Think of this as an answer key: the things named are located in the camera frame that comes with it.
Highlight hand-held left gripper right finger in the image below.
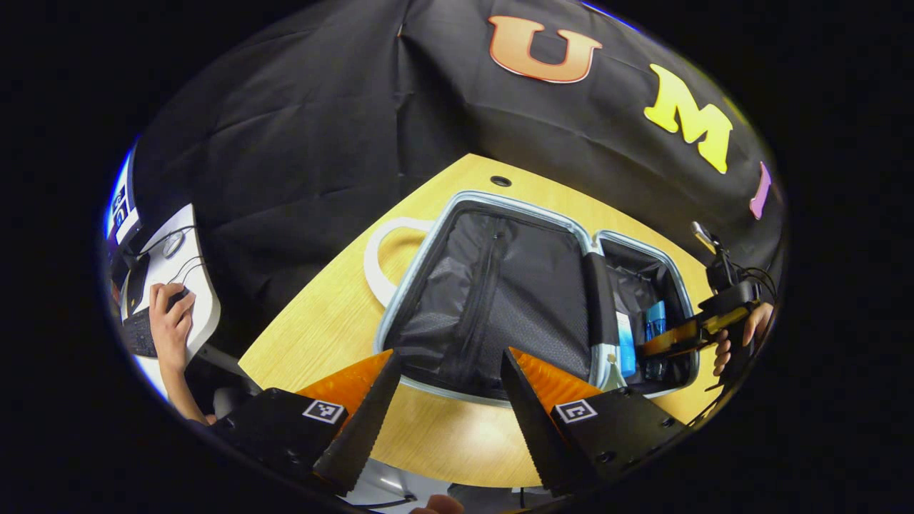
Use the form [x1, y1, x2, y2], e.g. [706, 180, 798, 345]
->
[500, 347, 686, 498]

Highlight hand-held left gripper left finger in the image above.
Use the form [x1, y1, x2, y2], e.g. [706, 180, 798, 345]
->
[211, 348, 402, 498]

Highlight white side desk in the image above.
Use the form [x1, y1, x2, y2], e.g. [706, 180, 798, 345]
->
[118, 203, 222, 400]

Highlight black keyboard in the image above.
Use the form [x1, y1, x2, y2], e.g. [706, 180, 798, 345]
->
[123, 286, 188, 358]

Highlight black backdrop cloth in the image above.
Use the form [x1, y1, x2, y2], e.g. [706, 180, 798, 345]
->
[132, 0, 786, 358]

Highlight computer monitor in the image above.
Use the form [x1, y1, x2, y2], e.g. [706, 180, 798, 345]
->
[106, 146, 142, 247]

